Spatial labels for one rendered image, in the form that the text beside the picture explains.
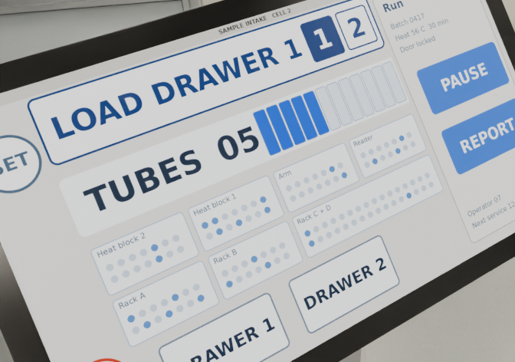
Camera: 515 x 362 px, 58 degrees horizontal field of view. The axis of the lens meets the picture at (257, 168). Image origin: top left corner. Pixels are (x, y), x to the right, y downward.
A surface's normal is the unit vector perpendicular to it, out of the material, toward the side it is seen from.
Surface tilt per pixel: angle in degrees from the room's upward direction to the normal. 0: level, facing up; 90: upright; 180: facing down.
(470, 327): 0
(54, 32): 90
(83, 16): 90
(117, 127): 50
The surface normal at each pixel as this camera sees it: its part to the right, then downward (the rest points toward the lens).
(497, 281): -0.11, -0.78
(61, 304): 0.28, -0.11
